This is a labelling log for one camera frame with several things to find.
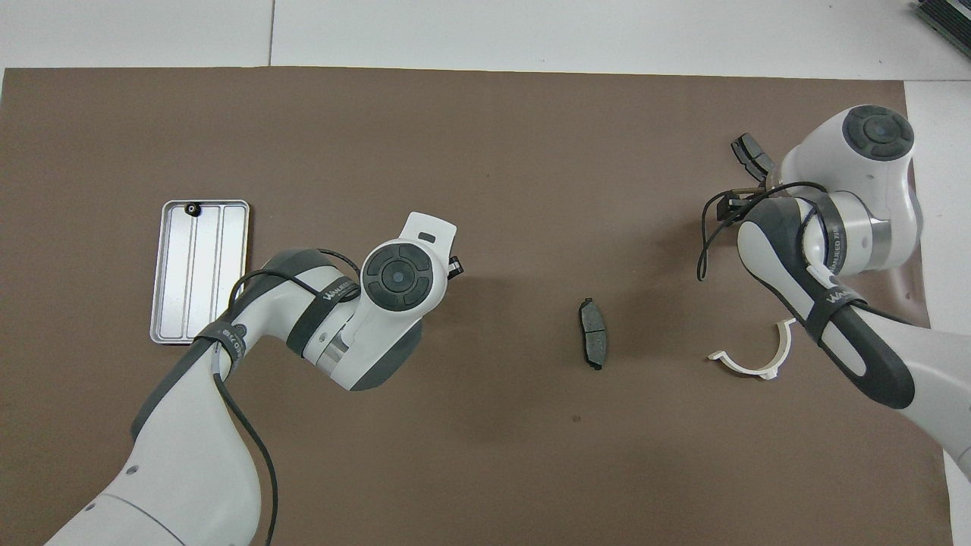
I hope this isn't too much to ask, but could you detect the dark grey brake pad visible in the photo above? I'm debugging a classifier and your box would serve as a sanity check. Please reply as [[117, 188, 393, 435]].
[[731, 133, 776, 181], [578, 297, 610, 372]]

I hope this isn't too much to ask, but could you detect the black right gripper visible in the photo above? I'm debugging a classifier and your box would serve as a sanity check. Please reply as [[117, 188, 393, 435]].
[[718, 193, 756, 223]]

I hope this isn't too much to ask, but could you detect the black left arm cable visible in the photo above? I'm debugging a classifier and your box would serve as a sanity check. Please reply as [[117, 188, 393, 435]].
[[212, 247, 363, 546]]

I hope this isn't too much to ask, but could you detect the white plastic half-ring clamp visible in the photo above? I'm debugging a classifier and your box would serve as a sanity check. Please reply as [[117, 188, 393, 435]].
[[707, 318, 797, 381]]

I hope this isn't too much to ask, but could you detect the silver metal compartment tray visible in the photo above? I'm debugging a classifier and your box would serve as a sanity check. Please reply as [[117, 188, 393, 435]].
[[149, 199, 251, 346]]

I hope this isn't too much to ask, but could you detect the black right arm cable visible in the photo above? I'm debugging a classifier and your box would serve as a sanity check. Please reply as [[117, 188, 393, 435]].
[[696, 180, 911, 327]]

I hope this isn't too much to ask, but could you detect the large brown table mat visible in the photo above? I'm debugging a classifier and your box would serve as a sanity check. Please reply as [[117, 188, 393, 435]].
[[0, 66, 954, 546]]

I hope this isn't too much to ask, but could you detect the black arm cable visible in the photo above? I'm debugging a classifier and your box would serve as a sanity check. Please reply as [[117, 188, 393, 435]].
[[696, 180, 911, 327], [212, 247, 363, 546]]

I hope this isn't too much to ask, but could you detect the dark ribbed metal device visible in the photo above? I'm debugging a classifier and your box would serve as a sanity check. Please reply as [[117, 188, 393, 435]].
[[914, 0, 971, 48]]

